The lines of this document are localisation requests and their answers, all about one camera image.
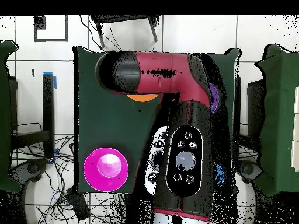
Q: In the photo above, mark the dark green tablecloth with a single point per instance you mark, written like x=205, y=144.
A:
x=105, y=121

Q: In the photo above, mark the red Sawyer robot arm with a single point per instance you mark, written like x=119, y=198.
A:
x=163, y=82

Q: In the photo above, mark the blue tape strip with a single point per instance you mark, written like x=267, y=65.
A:
x=55, y=82

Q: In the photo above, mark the grey chair base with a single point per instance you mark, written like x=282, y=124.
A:
x=248, y=170
x=30, y=169

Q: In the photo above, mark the black power strip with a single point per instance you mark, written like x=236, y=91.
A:
x=80, y=210

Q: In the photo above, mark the green cloth side table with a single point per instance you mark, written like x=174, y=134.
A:
x=4, y=105
x=280, y=105

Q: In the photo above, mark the black stool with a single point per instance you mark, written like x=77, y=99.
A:
x=121, y=18

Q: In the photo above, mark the large pink bowl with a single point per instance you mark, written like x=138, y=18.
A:
x=106, y=172

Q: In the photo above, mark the light blue bowl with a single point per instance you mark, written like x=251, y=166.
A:
x=219, y=173

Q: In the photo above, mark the large orange bowl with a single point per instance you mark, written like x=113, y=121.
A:
x=142, y=98

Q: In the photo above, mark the black square floor frame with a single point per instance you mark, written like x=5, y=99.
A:
x=35, y=32

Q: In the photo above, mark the black stand frame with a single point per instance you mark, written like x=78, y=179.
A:
x=48, y=105

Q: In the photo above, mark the purple shallow bowl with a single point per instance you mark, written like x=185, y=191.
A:
x=215, y=98

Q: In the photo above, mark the small black floor marker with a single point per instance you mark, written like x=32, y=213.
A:
x=33, y=73

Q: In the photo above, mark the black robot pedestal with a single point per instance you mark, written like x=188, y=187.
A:
x=140, y=210

